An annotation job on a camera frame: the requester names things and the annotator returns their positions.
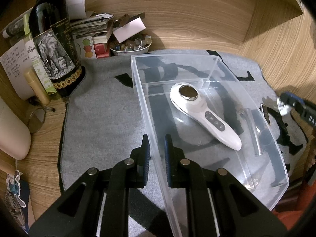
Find clear plastic storage bin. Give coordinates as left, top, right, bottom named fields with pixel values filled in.
left=131, top=51, right=289, bottom=236

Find white handheld massager device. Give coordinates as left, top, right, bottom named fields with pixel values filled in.
left=170, top=82, right=242, bottom=151

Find grey patterned mat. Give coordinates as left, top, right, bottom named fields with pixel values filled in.
left=59, top=50, right=308, bottom=236

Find round glasses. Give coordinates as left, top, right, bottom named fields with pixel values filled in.
left=27, top=96, right=56, bottom=134

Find bowl of stones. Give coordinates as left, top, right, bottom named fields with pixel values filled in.
left=109, top=34, right=152, bottom=56

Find red small box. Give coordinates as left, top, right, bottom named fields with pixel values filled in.
left=94, top=43, right=110, bottom=59

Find fruit picture card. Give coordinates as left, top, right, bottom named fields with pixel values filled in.
left=77, top=36, right=96, bottom=59

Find white paper card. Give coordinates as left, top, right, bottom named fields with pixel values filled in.
left=113, top=18, right=146, bottom=43

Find cream rounded object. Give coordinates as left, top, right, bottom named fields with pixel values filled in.
left=0, top=99, right=31, bottom=160

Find sticker sheet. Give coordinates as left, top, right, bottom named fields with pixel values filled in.
left=4, top=170, right=30, bottom=234

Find stack of papers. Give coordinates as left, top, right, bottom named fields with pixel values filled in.
left=65, top=0, right=114, bottom=39

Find beige lip balm tube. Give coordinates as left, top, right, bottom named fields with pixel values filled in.
left=24, top=67, right=50, bottom=105

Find green white tube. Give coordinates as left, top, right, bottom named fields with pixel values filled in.
left=22, top=12, right=57, bottom=96

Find dark elephant label bottle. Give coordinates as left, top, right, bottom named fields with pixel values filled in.
left=28, top=0, right=85, bottom=98

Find handwritten white note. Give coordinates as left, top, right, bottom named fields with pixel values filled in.
left=1, top=40, right=35, bottom=101

